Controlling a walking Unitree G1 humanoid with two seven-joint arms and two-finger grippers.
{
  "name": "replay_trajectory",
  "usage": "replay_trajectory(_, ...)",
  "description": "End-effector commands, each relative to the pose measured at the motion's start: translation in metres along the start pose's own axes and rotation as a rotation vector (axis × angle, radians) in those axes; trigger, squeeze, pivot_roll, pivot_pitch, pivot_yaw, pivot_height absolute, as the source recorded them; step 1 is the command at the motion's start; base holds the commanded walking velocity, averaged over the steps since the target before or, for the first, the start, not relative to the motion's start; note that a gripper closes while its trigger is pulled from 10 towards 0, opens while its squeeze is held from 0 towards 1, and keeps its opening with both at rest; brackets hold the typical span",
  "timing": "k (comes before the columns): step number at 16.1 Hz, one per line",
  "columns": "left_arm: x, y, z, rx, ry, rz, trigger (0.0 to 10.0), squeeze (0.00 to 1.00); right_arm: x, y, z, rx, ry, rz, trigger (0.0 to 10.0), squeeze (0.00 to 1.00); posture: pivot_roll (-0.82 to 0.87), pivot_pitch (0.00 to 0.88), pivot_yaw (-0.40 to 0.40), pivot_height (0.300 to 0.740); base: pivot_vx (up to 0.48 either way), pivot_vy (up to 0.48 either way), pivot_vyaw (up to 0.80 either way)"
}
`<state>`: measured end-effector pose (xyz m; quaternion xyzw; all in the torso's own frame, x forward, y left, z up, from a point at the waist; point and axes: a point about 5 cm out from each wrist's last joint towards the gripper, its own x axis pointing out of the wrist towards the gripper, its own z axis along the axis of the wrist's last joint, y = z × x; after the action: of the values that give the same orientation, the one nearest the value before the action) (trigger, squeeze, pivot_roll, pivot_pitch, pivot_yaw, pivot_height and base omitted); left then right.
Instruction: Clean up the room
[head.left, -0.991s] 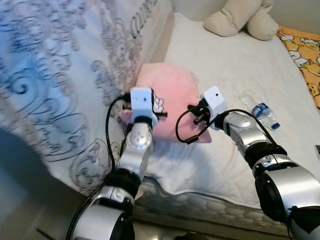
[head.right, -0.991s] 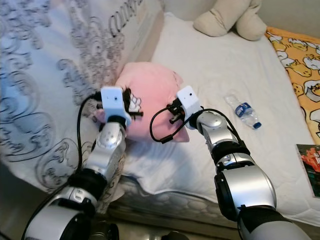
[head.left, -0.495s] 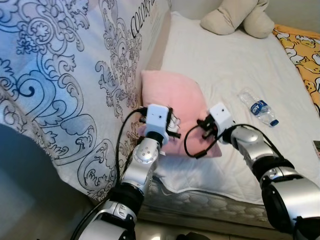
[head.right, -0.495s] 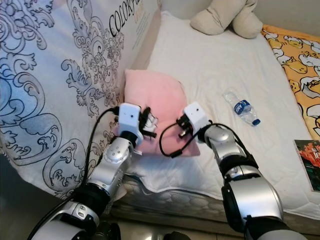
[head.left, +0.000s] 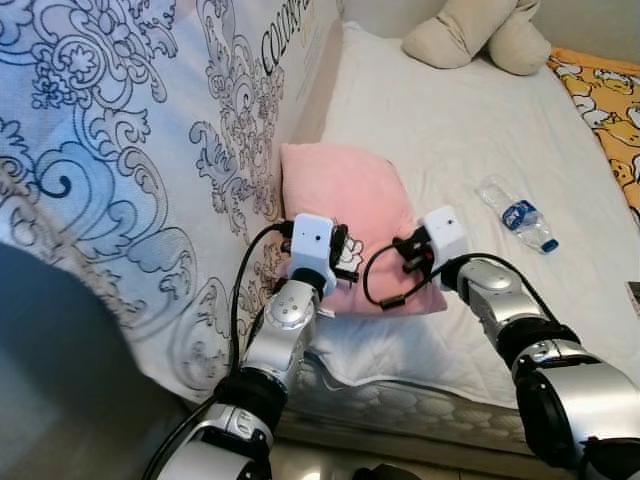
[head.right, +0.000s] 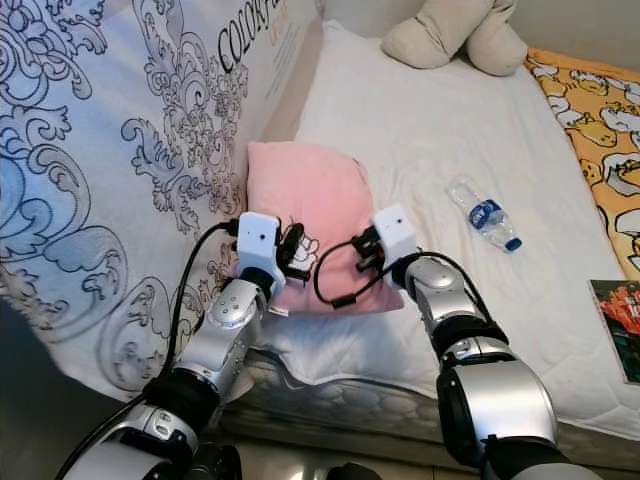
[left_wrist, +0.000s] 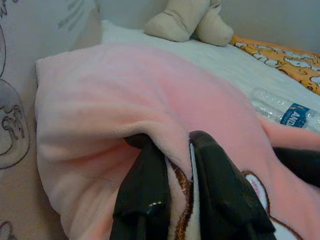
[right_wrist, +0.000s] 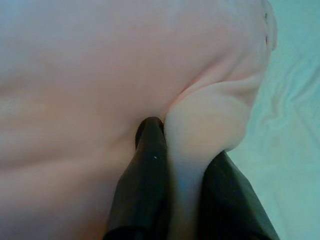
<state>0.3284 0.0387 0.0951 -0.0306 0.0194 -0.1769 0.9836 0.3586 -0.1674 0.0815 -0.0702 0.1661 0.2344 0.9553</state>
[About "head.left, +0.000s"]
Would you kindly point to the pink pillow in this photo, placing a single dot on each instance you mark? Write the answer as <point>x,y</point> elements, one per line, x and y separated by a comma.
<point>350,190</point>

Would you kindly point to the clear plastic water bottle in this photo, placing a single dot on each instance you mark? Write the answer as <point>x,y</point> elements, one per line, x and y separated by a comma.
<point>520,215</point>

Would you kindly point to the yellow cartoon egg blanket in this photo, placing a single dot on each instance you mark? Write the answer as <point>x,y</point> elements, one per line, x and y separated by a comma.
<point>610,110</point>

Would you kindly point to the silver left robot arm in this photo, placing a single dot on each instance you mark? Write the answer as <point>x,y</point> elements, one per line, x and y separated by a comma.
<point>275,335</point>

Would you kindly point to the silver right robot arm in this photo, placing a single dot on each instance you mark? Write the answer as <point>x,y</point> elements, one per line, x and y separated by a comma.
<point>570,400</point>

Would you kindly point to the white quilted bed cover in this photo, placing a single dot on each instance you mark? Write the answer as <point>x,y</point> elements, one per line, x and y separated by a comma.
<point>480,130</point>

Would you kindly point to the grey quilted mattress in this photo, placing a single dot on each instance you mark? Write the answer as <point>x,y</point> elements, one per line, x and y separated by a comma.
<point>400,400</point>

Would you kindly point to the beige plush toy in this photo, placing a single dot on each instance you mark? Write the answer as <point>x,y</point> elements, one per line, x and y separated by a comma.
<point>460,35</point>

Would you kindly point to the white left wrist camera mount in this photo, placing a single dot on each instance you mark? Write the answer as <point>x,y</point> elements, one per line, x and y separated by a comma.
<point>310,245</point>

